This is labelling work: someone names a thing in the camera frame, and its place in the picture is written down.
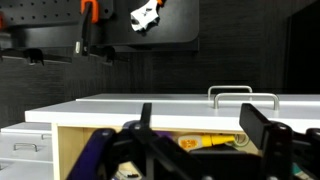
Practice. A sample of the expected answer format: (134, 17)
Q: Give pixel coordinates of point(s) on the orange handled clamp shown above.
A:
(89, 15)

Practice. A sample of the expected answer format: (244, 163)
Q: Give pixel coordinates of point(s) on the white drawer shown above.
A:
(73, 122)
(26, 142)
(26, 171)

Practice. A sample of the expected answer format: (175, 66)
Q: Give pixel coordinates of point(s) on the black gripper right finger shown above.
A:
(254, 123)

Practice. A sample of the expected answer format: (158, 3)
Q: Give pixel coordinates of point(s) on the black pegboard table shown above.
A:
(40, 31)

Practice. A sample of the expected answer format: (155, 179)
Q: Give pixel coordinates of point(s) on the white orange hand tool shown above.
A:
(146, 14)

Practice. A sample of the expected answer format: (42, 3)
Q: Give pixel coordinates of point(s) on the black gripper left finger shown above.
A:
(146, 114)

